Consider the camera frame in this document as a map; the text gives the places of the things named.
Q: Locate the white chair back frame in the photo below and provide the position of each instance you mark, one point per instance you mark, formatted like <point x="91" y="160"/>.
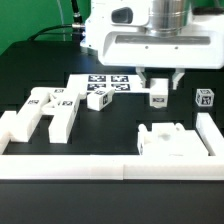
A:
<point x="59" y="103"/>

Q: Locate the white marker sheet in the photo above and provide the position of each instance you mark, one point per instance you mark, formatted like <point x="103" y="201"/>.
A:
<point x="121" y="83"/>

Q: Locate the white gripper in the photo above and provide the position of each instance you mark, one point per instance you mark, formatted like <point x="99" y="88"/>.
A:
<point x="155" y="34"/>

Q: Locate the white chair seat part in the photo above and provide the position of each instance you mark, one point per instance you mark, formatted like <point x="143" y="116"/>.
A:
<point x="169" y="139"/>

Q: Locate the white U-shaped fence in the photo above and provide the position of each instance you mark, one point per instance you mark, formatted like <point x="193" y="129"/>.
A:
<point x="94" y="167"/>

